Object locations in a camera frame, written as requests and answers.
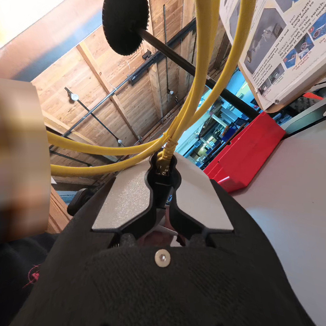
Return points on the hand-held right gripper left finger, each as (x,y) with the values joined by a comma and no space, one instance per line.
(122,201)

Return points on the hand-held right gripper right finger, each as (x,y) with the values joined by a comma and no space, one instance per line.
(201,201)

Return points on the black ethernet splitter box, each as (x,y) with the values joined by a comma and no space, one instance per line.
(163,193)

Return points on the person's left hand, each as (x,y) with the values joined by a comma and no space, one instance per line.
(158,240)

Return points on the red plastic bin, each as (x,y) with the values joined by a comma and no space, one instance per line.
(244,152)

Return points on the person's black hoodie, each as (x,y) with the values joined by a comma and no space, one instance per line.
(15,280)

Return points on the dark grey slab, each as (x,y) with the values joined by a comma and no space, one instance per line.
(305,117)

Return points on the printed instruction board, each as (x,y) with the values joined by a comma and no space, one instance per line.
(280,38)

